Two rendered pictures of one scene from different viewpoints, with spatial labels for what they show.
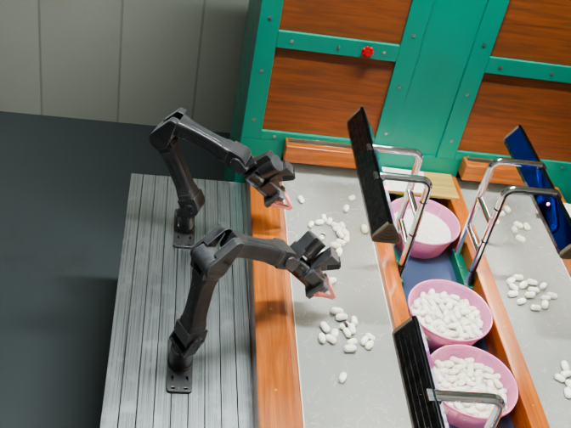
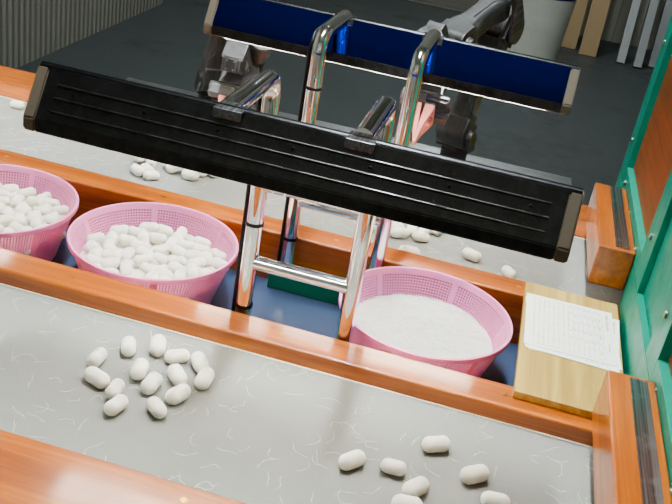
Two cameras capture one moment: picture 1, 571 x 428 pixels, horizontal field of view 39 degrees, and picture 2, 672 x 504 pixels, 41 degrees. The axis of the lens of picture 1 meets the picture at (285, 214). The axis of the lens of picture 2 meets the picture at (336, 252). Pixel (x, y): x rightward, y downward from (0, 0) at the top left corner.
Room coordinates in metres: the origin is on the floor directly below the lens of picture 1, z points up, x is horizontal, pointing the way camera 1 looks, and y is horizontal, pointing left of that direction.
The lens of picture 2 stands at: (2.56, -1.64, 1.43)
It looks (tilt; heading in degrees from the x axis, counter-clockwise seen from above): 27 degrees down; 109
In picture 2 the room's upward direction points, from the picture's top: 10 degrees clockwise
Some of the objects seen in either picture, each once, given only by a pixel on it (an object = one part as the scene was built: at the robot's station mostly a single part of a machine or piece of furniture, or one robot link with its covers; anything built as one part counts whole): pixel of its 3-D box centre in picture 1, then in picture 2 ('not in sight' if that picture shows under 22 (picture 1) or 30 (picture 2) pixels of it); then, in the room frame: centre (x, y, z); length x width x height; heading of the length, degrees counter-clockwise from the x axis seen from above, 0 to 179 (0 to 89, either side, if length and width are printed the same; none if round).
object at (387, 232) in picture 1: (372, 168); (388, 47); (2.09, -0.23, 1.08); 0.62 x 0.08 x 0.07; 10
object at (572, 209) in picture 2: (544, 186); (296, 152); (2.19, -0.78, 1.08); 0.62 x 0.08 x 0.07; 10
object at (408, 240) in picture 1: (384, 216); (357, 161); (2.10, -0.31, 0.90); 0.20 x 0.19 x 0.45; 10
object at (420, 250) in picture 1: (420, 229); (419, 335); (2.31, -0.48, 0.72); 0.27 x 0.27 x 0.10
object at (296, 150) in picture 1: (324, 153); (608, 231); (2.51, -0.10, 0.83); 0.30 x 0.06 x 0.07; 100
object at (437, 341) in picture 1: (446, 319); (152, 264); (1.87, -0.56, 0.72); 0.27 x 0.27 x 0.10
